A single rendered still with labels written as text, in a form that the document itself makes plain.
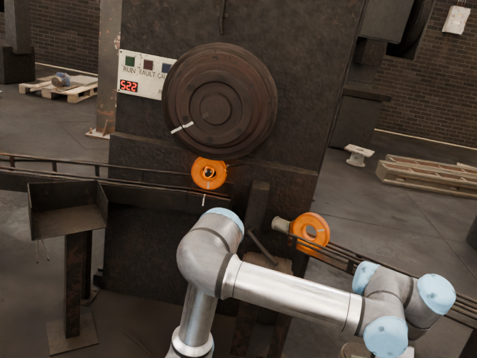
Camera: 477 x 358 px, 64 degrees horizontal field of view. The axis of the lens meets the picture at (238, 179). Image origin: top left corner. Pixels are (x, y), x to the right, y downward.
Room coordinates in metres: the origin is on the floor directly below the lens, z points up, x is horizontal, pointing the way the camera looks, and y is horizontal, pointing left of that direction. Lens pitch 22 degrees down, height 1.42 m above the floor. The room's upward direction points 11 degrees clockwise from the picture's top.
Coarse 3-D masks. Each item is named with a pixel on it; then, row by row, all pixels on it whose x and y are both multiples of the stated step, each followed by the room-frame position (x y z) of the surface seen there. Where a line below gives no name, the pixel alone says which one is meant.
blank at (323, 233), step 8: (304, 216) 1.39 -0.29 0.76; (312, 216) 1.37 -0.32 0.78; (320, 216) 1.38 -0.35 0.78; (296, 224) 1.40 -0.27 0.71; (304, 224) 1.38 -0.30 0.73; (312, 224) 1.36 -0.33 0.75; (320, 224) 1.34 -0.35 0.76; (296, 232) 1.40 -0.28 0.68; (304, 232) 1.39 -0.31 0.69; (320, 232) 1.34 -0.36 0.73; (328, 232) 1.34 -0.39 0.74; (312, 240) 1.35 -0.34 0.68; (320, 240) 1.33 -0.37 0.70; (328, 240) 1.34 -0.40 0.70; (304, 248) 1.37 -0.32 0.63
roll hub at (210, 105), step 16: (192, 80) 1.43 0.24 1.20; (208, 80) 1.43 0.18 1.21; (224, 80) 1.43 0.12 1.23; (240, 80) 1.45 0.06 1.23; (192, 96) 1.44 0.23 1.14; (208, 96) 1.42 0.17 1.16; (224, 96) 1.43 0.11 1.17; (240, 96) 1.43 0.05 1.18; (192, 112) 1.44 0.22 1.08; (208, 112) 1.42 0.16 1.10; (224, 112) 1.42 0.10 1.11; (240, 112) 1.44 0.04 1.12; (192, 128) 1.43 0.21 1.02; (208, 128) 1.44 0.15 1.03; (224, 128) 1.44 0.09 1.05; (240, 128) 1.43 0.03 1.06
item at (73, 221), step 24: (48, 192) 1.34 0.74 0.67; (72, 192) 1.39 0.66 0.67; (96, 192) 1.44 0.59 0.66; (48, 216) 1.30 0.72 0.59; (72, 216) 1.32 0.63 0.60; (96, 216) 1.35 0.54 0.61; (72, 240) 1.28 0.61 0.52; (72, 264) 1.28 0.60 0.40; (72, 288) 1.28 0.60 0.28; (72, 312) 1.28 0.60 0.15; (48, 336) 1.26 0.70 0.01; (72, 336) 1.28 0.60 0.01; (96, 336) 1.31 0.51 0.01
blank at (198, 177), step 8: (200, 160) 1.54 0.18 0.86; (208, 160) 1.54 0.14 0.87; (192, 168) 1.54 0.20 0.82; (200, 168) 1.54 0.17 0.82; (216, 168) 1.54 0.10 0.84; (224, 168) 1.54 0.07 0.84; (192, 176) 1.54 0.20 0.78; (200, 176) 1.54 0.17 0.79; (216, 176) 1.54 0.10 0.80; (224, 176) 1.54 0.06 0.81; (200, 184) 1.54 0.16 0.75; (208, 184) 1.54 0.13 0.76; (216, 184) 1.54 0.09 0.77
